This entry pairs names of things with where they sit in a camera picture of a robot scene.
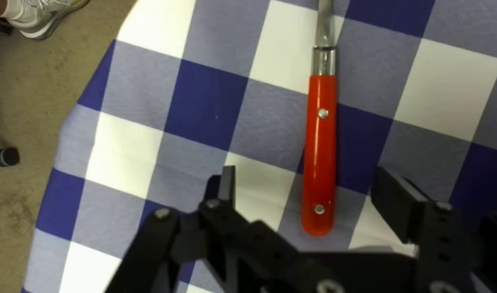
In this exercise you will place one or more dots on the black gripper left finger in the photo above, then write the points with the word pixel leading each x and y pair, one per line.
pixel 204 245

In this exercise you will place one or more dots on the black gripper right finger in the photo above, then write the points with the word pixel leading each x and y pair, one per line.
pixel 453 250

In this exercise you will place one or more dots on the white sneaker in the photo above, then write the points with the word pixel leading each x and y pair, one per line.
pixel 36 17

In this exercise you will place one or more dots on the black office chair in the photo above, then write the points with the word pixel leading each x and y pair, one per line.
pixel 7 157

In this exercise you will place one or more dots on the blue white checkered tablecloth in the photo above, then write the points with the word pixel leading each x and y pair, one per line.
pixel 204 104

